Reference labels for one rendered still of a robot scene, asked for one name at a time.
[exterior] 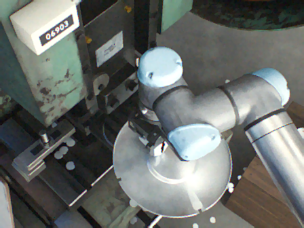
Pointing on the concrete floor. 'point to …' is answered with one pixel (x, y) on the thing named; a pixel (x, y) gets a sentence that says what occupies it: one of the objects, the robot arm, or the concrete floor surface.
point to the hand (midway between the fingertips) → (160, 152)
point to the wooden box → (264, 191)
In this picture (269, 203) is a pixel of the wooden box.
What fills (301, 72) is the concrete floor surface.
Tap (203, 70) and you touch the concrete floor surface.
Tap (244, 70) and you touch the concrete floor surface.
